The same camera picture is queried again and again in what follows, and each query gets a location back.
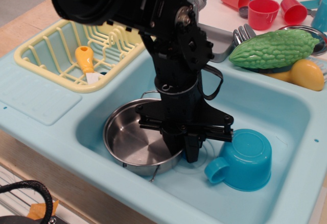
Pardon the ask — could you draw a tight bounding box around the yellow dish drying rack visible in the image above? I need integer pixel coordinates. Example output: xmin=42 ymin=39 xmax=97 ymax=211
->
xmin=14 ymin=20 xmax=154 ymax=93

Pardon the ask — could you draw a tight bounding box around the orange tape piece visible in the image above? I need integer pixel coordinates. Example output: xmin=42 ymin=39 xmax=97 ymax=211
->
xmin=27 ymin=200 xmax=59 ymax=220

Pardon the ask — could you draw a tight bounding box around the light blue toy sink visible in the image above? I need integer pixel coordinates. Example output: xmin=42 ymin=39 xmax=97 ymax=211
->
xmin=0 ymin=12 xmax=327 ymax=224

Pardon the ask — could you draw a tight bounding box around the green toy bitter gourd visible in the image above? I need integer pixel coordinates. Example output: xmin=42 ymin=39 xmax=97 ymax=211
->
xmin=229 ymin=29 xmax=319 ymax=69

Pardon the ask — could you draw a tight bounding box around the red cup middle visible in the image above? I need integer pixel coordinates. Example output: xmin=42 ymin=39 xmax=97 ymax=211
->
xmin=248 ymin=0 xmax=280 ymax=31

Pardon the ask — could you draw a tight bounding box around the blue plastic mug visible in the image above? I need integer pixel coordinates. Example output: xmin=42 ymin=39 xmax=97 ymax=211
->
xmin=204 ymin=129 xmax=272 ymax=191

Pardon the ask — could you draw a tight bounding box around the grey toy faucet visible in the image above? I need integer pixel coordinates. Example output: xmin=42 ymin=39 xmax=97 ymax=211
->
xmin=188 ymin=0 xmax=235 ymax=63

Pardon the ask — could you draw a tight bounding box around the black braided cable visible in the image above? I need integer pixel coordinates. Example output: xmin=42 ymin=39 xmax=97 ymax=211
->
xmin=0 ymin=180 xmax=54 ymax=224

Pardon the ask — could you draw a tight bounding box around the yellow toy squash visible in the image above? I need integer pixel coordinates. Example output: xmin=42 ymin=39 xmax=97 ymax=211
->
xmin=264 ymin=59 xmax=326 ymax=91

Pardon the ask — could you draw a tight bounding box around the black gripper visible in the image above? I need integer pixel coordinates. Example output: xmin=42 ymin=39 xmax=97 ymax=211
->
xmin=135 ymin=78 xmax=233 ymax=163

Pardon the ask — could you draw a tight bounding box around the blue cup at edge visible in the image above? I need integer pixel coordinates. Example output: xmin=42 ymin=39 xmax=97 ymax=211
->
xmin=311 ymin=0 xmax=327 ymax=32

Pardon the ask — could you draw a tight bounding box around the yellow handled toy spatula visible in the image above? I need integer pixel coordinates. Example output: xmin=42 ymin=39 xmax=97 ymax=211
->
xmin=75 ymin=46 xmax=101 ymax=85

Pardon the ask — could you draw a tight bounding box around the grey toy fork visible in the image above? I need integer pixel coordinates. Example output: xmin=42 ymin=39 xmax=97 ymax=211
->
xmin=233 ymin=23 xmax=256 ymax=46

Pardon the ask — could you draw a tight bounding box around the red cup right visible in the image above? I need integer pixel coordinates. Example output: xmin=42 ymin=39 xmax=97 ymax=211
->
xmin=280 ymin=0 xmax=307 ymax=25

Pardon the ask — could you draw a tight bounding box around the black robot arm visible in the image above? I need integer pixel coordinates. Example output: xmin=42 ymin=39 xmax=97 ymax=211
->
xmin=51 ymin=0 xmax=233 ymax=163

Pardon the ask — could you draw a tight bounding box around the stainless steel pot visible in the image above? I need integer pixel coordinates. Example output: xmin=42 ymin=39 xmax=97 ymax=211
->
xmin=103 ymin=90 xmax=183 ymax=183

